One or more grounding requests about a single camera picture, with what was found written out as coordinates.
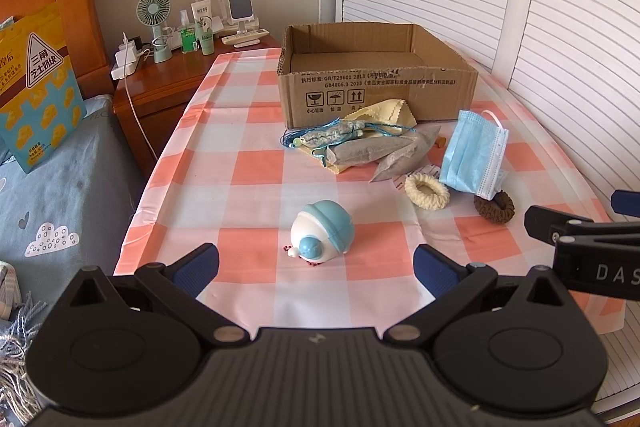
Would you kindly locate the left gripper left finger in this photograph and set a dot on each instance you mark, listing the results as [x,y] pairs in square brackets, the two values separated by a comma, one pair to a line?
[174,290]

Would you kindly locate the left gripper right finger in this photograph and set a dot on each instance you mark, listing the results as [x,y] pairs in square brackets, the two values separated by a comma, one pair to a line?
[457,290]

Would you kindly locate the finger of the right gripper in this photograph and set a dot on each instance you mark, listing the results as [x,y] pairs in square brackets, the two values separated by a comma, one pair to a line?
[548,225]
[626,203]

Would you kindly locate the brown hair scrunchie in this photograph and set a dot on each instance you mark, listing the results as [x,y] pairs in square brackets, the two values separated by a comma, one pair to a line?
[499,210]

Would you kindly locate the cream knitted hair scrunchie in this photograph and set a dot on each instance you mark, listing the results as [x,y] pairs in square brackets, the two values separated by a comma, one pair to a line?
[426,192]

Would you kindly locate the blue surgical face mask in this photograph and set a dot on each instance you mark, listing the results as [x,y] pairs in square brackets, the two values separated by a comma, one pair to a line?
[473,159]

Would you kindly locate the grey sachet bag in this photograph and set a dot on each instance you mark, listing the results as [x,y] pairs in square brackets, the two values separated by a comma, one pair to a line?
[364,150]
[414,147]

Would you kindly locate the blue white plush toy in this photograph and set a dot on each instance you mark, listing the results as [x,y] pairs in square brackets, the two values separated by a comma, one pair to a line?
[320,232]

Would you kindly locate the yellow cleaning cloth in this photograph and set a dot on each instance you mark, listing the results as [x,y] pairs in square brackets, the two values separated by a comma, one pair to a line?
[387,112]

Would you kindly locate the blue drawstring pouch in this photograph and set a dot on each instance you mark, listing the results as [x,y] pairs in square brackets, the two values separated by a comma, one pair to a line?
[317,140]

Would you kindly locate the blue bed sheet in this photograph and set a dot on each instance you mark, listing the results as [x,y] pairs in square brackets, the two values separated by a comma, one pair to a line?
[74,209]

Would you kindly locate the small orange earplug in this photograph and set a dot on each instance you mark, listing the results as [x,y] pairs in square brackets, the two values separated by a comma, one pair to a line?
[440,142]

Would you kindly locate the pink checkered tablecloth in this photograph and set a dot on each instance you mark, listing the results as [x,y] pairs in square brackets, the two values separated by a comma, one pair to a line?
[225,178]

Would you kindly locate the wooden nightstand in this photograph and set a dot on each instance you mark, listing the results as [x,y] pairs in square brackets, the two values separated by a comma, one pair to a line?
[149,104]

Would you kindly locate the grey fringed blanket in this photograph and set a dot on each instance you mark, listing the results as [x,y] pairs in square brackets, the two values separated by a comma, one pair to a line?
[19,325]

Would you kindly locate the white louvered wardrobe doors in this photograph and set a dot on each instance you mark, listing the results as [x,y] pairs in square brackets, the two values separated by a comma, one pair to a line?
[500,6]

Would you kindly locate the yellow blue paper bag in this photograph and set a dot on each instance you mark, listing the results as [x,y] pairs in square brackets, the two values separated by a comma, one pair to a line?
[41,104]

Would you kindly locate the white power strip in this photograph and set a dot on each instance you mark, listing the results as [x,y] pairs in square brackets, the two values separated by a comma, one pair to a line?
[129,55]

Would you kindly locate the green small bottle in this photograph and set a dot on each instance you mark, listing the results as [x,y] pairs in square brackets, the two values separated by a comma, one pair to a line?
[187,32]

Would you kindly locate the green tube bottle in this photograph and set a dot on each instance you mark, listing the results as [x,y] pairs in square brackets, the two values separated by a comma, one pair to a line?
[206,36]

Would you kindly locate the white remote control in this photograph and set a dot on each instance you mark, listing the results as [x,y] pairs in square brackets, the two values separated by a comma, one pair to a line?
[245,38]

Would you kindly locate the cardboard box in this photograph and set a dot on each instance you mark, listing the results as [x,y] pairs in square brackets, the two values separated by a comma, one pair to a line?
[330,70]

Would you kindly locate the green desk fan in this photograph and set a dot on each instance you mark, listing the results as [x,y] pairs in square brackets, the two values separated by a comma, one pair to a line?
[153,14]

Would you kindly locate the phone stand mirror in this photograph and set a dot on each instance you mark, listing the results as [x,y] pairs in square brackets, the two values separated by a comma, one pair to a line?
[241,13]

